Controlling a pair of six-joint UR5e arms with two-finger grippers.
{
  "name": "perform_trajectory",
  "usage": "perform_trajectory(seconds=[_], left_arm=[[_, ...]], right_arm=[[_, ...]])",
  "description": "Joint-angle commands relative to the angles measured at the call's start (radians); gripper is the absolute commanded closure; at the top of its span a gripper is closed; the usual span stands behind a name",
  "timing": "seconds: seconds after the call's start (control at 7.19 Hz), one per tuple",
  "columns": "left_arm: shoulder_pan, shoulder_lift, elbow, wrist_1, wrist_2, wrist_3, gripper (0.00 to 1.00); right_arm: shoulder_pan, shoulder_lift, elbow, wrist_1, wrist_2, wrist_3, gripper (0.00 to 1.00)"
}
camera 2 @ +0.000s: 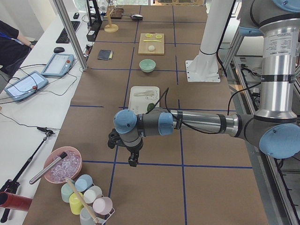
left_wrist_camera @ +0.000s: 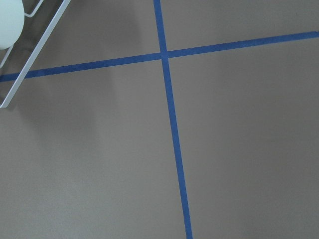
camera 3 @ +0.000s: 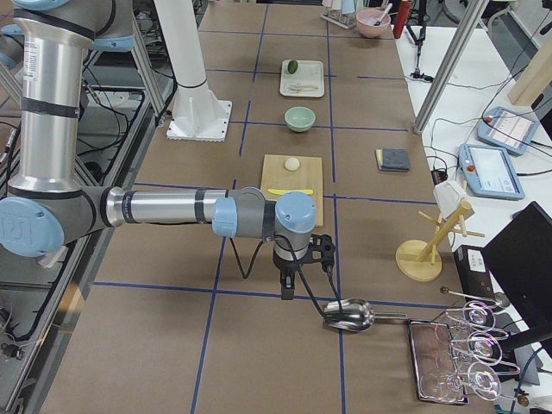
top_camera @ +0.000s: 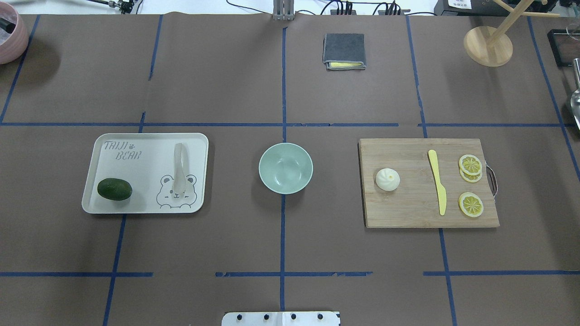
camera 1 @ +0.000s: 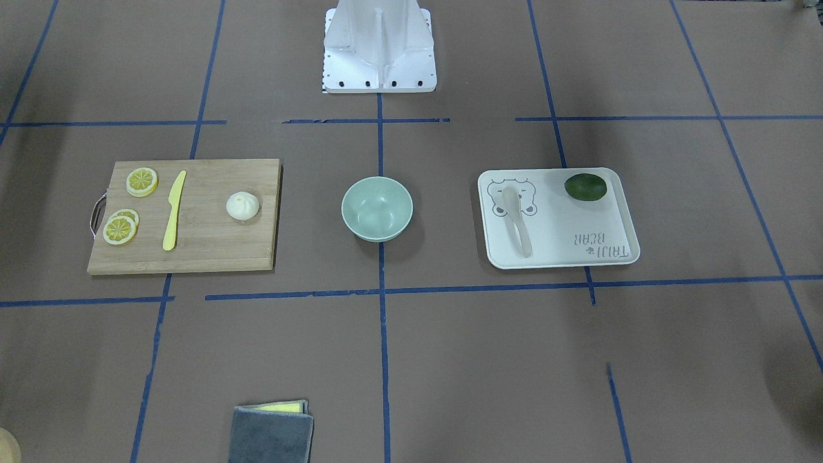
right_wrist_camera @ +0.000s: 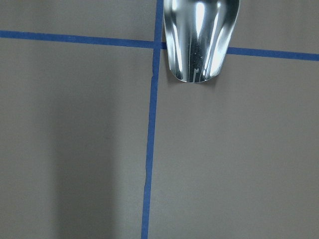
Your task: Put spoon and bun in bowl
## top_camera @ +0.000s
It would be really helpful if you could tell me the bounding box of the white ceramic soup spoon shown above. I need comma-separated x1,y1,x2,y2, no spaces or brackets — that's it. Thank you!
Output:
172,143,186,197

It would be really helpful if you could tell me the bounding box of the light green bowl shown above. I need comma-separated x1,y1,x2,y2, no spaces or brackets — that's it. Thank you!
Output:
258,143,314,195

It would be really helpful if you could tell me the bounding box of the white steamed bun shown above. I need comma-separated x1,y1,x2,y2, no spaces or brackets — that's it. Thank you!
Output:
375,168,401,192

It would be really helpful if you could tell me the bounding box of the pink bowl of ice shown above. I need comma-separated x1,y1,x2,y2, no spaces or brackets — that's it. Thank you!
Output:
0,2,29,65

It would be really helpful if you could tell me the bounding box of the bamboo cutting board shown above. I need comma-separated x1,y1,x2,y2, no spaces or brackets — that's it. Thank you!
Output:
358,138,500,228

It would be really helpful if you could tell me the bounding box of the yellow plastic knife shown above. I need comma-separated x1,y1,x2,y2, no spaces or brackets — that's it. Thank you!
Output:
427,149,447,216

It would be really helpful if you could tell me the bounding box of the white bear serving tray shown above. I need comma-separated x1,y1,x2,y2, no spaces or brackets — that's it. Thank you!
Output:
82,133,209,213

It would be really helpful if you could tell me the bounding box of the upper lemon slice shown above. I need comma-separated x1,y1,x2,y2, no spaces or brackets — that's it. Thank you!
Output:
458,154,483,176

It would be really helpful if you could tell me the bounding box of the lemon slice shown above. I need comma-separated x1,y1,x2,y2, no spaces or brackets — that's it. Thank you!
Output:
459,170,483,183
458,192,484,217
458,154,483,176

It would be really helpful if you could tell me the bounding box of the dark green avocado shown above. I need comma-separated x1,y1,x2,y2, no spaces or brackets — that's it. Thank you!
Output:
97,178,133,201

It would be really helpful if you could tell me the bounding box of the middle lemon slice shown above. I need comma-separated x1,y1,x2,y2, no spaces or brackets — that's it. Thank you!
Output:
459,170,483,183

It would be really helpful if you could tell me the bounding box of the lower lemon slice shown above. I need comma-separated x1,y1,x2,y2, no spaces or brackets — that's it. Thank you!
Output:
458,192,484,217

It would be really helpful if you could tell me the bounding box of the wooden mug tree stand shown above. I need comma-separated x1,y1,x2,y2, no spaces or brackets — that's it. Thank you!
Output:
463,0,560,67

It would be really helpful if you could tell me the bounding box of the metal scoop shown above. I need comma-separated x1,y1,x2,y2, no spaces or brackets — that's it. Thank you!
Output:
570,58,580,130

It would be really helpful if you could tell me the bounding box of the dark wooden tray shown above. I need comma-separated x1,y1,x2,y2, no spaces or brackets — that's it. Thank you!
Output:
547,29,580,67

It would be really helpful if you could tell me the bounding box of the aluminium frame post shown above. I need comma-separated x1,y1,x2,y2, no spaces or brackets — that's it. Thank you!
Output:
273,0,295,21

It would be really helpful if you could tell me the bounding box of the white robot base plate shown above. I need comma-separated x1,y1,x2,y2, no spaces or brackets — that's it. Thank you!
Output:
221,311,341,326

